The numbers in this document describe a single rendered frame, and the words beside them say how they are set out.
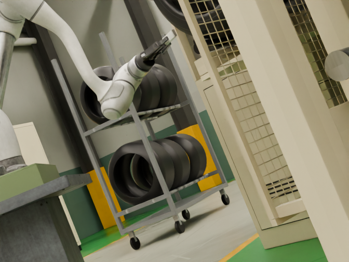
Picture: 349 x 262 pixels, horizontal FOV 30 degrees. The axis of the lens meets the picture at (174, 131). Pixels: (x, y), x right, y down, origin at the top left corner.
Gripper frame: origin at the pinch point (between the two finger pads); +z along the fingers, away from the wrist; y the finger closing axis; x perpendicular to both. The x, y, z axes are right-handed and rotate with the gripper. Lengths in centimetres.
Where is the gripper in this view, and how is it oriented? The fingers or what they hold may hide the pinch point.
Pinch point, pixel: (169, 37)
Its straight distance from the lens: 261.7
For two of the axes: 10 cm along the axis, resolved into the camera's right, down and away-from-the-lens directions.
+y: 7.0, -2.4, 6.8
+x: 4.6, 8.7, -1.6
